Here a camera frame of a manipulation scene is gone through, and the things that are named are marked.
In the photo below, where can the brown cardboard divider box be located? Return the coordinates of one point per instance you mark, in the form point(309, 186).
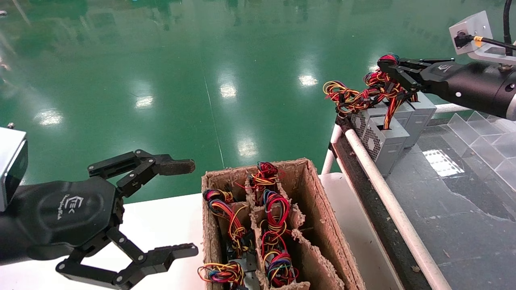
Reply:
point(322, 217)

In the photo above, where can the white slanted leg pipe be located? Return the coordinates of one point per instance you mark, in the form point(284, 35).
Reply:
point(328, 161)

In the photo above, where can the long white rail pipe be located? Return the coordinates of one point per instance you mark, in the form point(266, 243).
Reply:
point(387, 193)

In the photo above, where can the black pipe joint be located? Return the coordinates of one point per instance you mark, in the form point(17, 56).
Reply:
point(343, 123)

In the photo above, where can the left gripper finger worn pad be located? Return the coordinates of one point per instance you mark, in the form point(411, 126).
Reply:
point(173, 166)

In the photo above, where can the grey power supply plain case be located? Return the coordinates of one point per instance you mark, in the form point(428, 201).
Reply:
point(405, 114)
point(421, 121)

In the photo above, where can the clear acrylic divider rack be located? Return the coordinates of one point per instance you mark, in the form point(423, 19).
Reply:
point(483, 141)

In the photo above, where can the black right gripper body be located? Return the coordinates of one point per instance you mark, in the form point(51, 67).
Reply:
point(471, 84)

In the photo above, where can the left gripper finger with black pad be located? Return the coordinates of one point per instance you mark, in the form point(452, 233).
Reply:
point(159, 257)

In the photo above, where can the white horizontal pipe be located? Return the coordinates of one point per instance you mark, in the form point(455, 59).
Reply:
point(447, 108)

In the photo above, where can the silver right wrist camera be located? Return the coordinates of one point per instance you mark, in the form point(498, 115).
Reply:
point(471, 32)

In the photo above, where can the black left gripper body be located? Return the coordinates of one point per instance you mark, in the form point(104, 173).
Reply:
point(68, 213)

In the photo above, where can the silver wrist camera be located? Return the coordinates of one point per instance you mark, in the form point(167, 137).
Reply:
point(10, 161)
point(471, 32)

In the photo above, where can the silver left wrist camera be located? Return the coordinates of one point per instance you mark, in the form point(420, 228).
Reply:
point(10, 161)

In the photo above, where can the grey power supply vented side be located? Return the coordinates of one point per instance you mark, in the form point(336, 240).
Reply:
point(355, 123)

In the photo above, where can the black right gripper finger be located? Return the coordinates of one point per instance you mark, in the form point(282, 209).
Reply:
point(403, 66)
point(409, 82)

